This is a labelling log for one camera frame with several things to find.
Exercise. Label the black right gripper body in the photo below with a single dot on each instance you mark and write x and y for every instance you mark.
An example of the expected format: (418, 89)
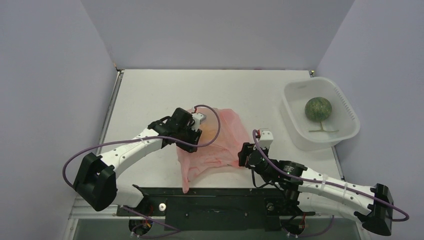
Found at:
(247, 155)

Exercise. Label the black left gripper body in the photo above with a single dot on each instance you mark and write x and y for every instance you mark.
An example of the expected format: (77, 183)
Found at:
(188, 134)

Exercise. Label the pink plastic bag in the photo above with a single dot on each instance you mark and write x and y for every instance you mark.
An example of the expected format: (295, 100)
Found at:
(222, 152)

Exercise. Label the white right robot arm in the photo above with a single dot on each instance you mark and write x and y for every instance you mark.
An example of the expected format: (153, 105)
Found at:
(308, 191)

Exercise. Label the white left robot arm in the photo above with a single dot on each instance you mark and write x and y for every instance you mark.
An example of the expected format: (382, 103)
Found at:
(96, 179)

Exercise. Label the green netted fake melon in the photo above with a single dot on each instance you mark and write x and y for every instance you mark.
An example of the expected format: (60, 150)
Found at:
(318, 109)

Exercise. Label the white plastic basket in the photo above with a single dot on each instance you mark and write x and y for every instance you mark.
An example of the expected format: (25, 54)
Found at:
(306, 135)

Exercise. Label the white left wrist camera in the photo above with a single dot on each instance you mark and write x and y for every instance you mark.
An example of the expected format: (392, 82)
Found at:
(198, 119)

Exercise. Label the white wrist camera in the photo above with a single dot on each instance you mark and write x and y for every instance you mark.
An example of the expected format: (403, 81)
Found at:
(198, 119)
(264, 138)

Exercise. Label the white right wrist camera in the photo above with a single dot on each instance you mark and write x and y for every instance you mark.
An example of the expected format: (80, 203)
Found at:
(264, 138)

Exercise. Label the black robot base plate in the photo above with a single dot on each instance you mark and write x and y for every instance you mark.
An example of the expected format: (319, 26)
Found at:
(218, 209)

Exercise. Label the aluminium table edge rail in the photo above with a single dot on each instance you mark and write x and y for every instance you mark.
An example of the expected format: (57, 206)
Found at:
(111, 105)

